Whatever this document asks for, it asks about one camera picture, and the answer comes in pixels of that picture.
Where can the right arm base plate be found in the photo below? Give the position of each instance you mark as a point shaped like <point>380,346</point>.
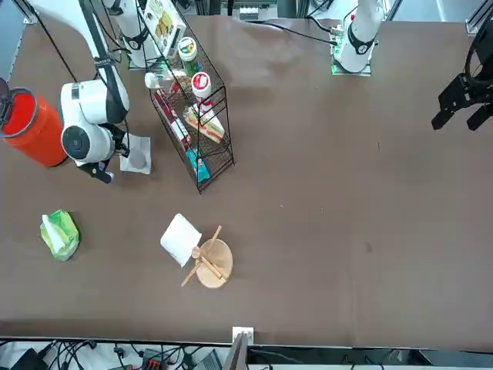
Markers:
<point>133,66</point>

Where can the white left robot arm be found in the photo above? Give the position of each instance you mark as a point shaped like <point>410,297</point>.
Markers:
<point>360,34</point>

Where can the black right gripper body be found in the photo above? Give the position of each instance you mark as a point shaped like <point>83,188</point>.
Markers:
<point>120,140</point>

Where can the blue snack packet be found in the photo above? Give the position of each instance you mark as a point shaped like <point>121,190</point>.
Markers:
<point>198,165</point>

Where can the long red white box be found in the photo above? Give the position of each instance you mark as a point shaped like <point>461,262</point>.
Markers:
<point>173,123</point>

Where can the white tissue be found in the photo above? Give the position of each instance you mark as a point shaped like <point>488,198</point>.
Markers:
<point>52,231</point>
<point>140,144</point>

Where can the aluminium post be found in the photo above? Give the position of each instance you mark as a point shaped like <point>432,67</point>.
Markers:
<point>235,354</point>

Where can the wrapped sandwich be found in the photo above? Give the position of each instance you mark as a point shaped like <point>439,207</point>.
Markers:
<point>206,127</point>

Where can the amber clear packet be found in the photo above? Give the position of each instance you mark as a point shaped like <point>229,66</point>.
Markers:
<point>180,83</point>

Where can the small white bottle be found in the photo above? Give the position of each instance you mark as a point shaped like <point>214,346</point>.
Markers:
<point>151,80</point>

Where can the green label jar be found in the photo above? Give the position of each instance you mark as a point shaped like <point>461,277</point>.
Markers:
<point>187,48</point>

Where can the black box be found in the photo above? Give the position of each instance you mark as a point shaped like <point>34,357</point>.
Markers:
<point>27,362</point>

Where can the orange bin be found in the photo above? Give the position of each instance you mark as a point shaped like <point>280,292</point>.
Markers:
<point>34,127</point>

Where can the green tissue pack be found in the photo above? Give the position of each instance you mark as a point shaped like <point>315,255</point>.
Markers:
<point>67,231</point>

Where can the red label jar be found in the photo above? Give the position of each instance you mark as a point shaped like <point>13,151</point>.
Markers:
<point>201,83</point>

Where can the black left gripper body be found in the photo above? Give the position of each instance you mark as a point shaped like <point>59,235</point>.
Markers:
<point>485,61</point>

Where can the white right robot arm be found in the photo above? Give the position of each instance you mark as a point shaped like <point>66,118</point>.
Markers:
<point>88,104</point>

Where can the red black power strip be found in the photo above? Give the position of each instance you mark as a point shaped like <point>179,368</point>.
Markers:
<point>154,360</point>

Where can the white table edge bracket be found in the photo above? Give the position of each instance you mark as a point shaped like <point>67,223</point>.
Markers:
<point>242,333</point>

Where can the wooden roll stand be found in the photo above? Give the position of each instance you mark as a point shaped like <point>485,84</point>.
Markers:
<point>215,262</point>

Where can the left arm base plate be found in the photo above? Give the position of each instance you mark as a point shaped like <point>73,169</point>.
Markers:
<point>366,72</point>

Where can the white cracker box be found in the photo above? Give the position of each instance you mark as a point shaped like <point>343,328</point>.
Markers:
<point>163,19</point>

